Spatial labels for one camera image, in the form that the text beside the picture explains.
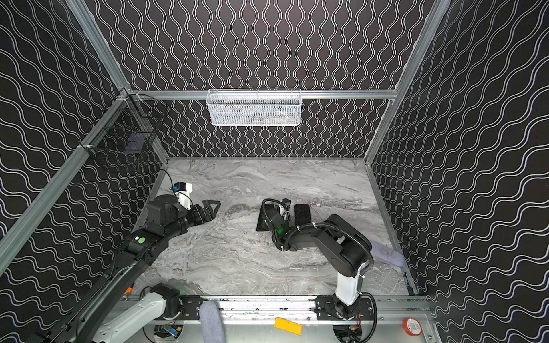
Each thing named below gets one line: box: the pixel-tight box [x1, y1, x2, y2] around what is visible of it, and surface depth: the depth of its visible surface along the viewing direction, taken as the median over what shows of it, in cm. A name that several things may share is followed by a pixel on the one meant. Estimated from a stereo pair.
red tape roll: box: [402, 317, 424, 337], surface depth 71 cm
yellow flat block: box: [274, 317, 303, 336], surface depth 73 cm
